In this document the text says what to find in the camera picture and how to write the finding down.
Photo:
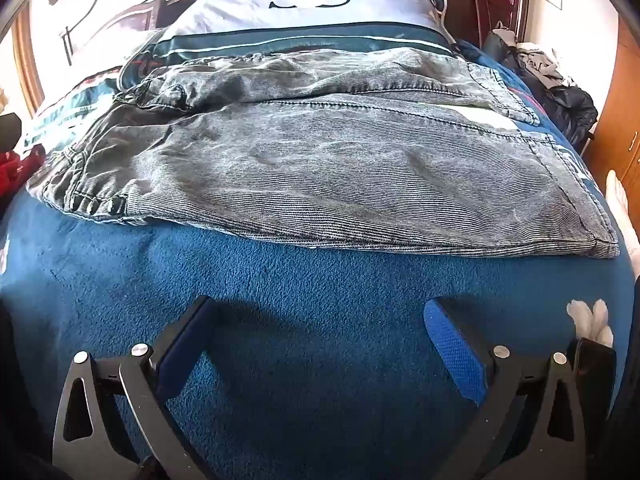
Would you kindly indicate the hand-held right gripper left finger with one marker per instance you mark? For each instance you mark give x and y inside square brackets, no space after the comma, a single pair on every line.
[182,355]

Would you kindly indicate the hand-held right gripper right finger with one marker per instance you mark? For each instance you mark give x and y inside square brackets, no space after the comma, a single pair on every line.
[455,350]

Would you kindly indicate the grey denim pants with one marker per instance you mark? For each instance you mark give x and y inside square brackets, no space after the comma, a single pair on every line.
[300,160]

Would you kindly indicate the blue deer-print blanket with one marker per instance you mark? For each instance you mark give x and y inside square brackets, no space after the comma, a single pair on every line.
[300,285]

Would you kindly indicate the black flat object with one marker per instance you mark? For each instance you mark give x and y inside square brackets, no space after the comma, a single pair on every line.
[595,375]

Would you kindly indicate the white cloth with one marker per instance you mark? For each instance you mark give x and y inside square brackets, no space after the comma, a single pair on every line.
[620,210]

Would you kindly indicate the red cloth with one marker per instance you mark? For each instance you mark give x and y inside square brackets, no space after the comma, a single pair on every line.
[20,170]

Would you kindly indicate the striped teal bedding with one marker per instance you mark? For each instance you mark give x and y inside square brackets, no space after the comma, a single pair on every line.
[65,110]

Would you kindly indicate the pile of dark clothes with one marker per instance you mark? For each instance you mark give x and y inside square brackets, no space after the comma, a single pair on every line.
[565,100]

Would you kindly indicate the wooden wardrobe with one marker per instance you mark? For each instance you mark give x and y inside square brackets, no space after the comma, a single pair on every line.
[620,110]

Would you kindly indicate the white pillow with black lines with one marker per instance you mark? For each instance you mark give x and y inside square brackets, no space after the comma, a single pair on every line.
[100,25]

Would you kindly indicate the dark wooden headboard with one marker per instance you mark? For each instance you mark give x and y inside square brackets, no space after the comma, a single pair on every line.
[500,0]

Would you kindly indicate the grey and teal striped pillow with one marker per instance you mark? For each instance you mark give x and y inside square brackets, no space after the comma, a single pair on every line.
[300,15]

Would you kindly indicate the wooden window frame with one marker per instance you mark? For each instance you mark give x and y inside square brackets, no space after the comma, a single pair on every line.
[27,60]

